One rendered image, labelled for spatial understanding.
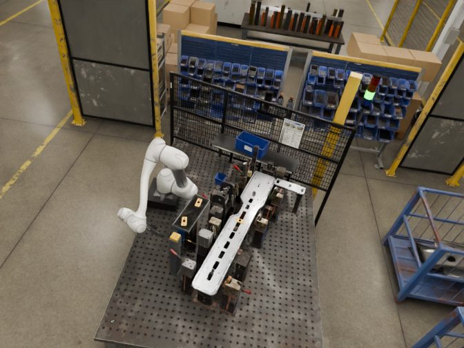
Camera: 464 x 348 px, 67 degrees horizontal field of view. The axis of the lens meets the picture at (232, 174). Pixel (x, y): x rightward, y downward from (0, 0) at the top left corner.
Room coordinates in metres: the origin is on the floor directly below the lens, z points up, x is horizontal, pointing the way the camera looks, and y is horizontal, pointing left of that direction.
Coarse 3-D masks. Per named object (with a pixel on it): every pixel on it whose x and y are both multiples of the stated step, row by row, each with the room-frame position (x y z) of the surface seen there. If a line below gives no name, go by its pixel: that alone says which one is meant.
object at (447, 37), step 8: (456, 8) 6.13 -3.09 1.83; (456, 16) 6.07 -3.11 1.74; (448, 24) 6.13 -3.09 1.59; (456, 24) 6.07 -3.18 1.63; (448, 32) 6.01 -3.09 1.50; (456, 32) 5.97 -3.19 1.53; (440, 40) 6.14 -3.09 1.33; (448, 40) 5.97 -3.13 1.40; (440, 48) 6.05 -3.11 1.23; (440, 56) 6.07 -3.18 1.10; (424, 88) 6.07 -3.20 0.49
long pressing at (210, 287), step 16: (256, 176) 2.50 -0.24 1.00; (256, 192) 2.29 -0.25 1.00; (256, 208) 2.09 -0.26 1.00; (240, 224) 1.88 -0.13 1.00; (224, 240) 1.70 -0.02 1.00; (240, 240) 1.72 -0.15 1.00; (208, 256) 1.53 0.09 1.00; (224, 256) 1.55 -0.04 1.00; (208, 272) 1.40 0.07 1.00; (224, 272) 1.42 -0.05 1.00; (208, 288) 1.27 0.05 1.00
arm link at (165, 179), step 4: (164, 168) 2.34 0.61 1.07; (160, 172) 2.29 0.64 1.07; (164, 172) 2.30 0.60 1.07; (168, 172) 2.30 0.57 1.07; (160, 176) 2.26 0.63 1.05; (164, 176) 2.25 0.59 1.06; (168, 176) 2.26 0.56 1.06; (172, 176) 2.28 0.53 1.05; (160, 180) 2.24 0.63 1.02; (164, 180) 2.23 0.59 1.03; (168, 180) 2.24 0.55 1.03; (172, 180) 2.26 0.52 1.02; (160, 184) 2.24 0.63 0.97; (164, 184) 2.23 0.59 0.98; (168, 184) 2.22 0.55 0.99; (160, 188) 2.24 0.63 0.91; (164, 188) 2.22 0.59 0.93; (168, 188) 2.21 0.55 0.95; (160, 192) 2.25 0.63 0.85; (164, 192) 2.24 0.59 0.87; (168, 192) 2.26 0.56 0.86
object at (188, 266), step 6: (186, 258) 1.45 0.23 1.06; (186, 264) 1.39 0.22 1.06; (192, 264) 1.40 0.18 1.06; (186, 270) 1.38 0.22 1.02; (192, 270) 1.37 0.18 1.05; (186, 276) 1.38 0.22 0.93; (192, 276) 1.37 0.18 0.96; (186, 282) 1.38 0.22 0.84; (186, 288) 1.38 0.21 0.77; (192, 288) 1.39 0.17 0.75
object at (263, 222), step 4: (260, 220) 1.95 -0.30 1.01; (264, 220) 1.93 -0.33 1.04; (256, 224) 1.91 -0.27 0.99; (260, 224) 1.90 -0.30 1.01; (264, 224) 1.89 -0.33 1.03; (256, 228) 1.91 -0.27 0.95; (260, 228) 1.90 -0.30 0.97; (264, 228) 1.89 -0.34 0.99; (256, 232) 1.91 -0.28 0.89; (260, 232) 1.90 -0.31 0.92; (264, 232) 1.90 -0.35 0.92; (256, 236) 1.91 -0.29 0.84; (260, 236) 1.90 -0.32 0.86; (256, 240) 1.90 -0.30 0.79; (260, 240) 1.90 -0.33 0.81; (252, 244) 1.91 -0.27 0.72; (256, 244) 1.90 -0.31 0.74; (260, 244) 1.91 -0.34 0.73; (256, 248) 1.89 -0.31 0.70; (260, 248) 1.90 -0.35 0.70
